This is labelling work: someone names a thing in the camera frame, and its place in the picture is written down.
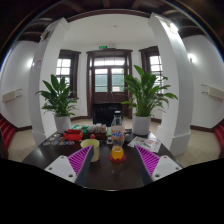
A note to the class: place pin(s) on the tray of wrapped snacks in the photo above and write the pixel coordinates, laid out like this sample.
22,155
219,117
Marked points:
97,128

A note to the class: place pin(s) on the pale yellow cup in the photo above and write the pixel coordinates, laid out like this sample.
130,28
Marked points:
91,148

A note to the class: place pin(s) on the small potted green plant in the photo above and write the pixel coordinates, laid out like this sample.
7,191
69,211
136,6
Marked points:
60,98

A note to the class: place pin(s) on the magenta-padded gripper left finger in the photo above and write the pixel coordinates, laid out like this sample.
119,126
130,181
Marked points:
60,168

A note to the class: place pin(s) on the white wall radiator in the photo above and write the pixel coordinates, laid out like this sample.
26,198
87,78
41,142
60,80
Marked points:
11,95
213,91

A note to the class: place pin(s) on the red box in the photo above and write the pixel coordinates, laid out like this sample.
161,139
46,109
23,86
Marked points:
73,136

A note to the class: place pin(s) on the black chair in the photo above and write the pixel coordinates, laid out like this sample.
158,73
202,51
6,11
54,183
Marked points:
101,115

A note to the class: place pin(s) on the orange drink plastic bottle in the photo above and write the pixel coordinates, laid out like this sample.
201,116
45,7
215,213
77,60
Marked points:
117,135

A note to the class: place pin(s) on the large potted green plant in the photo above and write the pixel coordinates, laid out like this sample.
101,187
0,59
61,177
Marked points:
143,93

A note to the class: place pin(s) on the dark framed wide window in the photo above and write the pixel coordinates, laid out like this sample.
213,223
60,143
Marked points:
63,68

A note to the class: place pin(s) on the green exit sign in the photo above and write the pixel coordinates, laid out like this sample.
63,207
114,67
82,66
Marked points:
103,47

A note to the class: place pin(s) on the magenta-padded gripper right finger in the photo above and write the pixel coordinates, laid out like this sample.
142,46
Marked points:
166,166

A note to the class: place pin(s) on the dark framed narrow window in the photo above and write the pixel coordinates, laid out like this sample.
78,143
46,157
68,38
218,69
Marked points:
155,65

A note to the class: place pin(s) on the dark wooden glazed door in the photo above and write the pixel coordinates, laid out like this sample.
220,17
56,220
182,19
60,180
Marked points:
108,80

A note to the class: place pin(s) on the small red ball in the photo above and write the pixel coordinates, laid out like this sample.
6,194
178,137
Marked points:
92,136

